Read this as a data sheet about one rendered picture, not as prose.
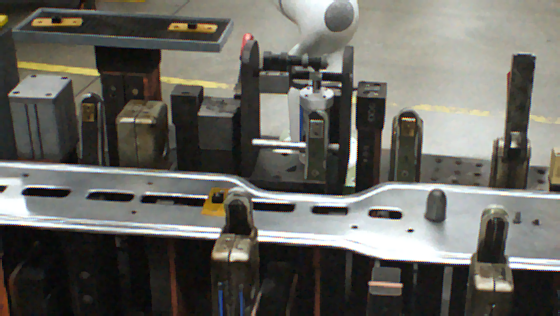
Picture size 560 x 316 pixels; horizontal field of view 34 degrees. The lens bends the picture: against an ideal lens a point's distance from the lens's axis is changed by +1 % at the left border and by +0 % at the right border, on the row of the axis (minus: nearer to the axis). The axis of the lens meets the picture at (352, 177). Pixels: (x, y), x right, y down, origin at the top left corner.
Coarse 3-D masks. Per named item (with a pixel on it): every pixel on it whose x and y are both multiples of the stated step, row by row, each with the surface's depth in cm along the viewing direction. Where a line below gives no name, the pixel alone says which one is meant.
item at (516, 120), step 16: (512, 64) 145; (528, 64) 142; (512, 80) 146; (528, 80) 146; (512, 96) 147; (528, 96) 147; (512, 112) 148; (528, 112) 147; (512, 128) 150; (528, 128) 148
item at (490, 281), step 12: (480, 264) 122; (492, 264) 122; (504, 264) 122; (480, 276) 119; (492, 276) 120; (504, 276) 120; (468, 288) 125; (480, 288) 118; (492, 288) 118; (504, 288) 118; (468, 300) 124; (480, 300) 118; (492, 300) 118; (504, 300) 118; (468, 312) 125; (480, 312) 119; (492, 312) 119; (504, 312) 119
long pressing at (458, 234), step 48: (144, 192) 145; (192, 192) 146; (384, 192) 148; (480, 192) 149; (528, 192) 149; (288, 240) 135; (336, 240) 135; (384, 240) 135; (432, 240) 135; (528, 240) 136
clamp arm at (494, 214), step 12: (492, 204) 121; (492, 216) 120; (504, 216) 120; (480, 228) 122; (492, 228) 121; (504, 228) 121; (480, 240) 123; (492, 240) 123; (504, 240) 122; (480, 252) 124; (492, 252) 124; (504, 252) 124
